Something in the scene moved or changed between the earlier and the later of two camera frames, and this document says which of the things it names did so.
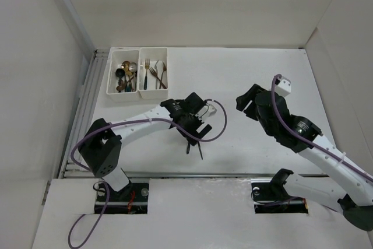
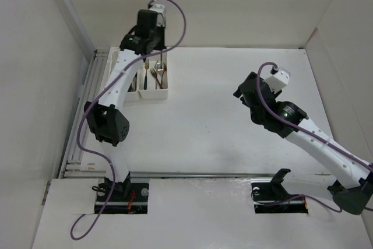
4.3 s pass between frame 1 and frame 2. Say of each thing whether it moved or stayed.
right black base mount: stayed
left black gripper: moved
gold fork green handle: stayed
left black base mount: stayed
